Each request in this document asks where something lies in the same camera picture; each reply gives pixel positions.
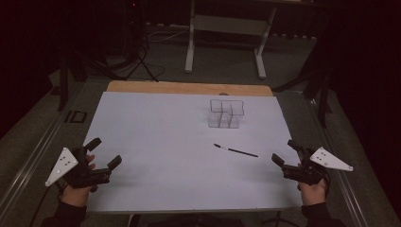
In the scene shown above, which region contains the white cable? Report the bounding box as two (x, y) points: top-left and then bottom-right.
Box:
(147, 28), (191, 44)

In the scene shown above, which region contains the black tripod stand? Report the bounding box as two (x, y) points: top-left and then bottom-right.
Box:
(273, 60), (334, 129)

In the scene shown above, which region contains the white table mat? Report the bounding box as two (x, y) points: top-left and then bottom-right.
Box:
(84, 91), (305, 215)

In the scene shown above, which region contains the person's left hand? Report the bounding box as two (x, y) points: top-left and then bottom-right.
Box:
(61, 153), (98, 208)

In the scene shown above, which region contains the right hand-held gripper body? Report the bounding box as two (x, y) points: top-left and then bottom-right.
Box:
(281, 146), (355, 187)

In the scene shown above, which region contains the black metal stand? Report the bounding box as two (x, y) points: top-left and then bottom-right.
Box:
(57, 53), (70, 112)

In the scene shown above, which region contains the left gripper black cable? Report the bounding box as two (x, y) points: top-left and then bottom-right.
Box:
(28, 184), (64, 227)

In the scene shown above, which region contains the white metal desk frame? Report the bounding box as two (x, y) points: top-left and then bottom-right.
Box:
(183, 0), (279, 80)

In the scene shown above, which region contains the metal floor rail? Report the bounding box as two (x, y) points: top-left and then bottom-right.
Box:
(0, 89), (83, 219)
(303, 94), (371, 227)

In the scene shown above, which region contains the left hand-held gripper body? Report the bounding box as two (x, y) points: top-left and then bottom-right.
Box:
(44, 146), (112, 190)

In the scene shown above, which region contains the person's right hand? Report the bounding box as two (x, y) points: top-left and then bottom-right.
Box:
(297, 163), (329, 207)

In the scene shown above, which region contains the black floor socket box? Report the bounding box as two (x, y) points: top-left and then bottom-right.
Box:
(63, 110), (88, 124)

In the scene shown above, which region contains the thin black pen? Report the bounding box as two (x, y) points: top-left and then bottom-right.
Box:
(213, 143), (260, 158)

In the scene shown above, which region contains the clear acrylic organizer box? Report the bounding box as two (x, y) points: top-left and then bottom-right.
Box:
(207, 98), (246, 130)

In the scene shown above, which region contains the wooden table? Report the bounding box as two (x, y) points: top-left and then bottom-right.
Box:
(106, 79), (274, 97)

